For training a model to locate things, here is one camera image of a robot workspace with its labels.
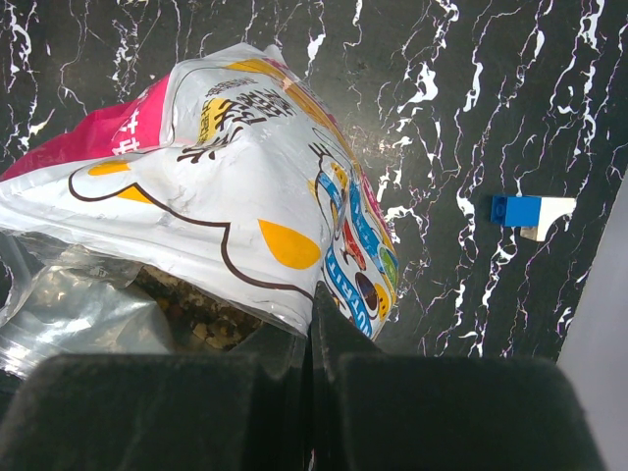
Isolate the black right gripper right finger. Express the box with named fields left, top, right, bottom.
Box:
left=310, top=286, right=604, bottom=470

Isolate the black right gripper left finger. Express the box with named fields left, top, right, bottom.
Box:
left=1, top=325, right=307, bottom=470

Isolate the pet food bag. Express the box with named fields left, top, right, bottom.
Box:
left=1, top=43, right=398, bottom=377

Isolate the blue white toy block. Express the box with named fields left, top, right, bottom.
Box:
left=491, top=195, right=577, bottom=242

